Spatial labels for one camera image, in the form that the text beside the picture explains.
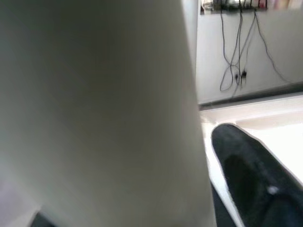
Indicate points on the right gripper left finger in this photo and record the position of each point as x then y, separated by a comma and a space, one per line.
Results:
43, 222

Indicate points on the black plug adapter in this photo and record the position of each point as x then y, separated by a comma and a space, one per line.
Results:
243, 75

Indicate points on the black device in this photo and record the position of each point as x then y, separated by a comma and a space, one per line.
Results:
227, 6

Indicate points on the black tablecloth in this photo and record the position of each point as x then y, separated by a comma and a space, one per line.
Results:
222, 212

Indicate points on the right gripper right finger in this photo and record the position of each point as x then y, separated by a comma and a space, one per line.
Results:
260, 184

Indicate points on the white plastic table leg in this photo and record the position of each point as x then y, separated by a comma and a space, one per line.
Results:
106, 106

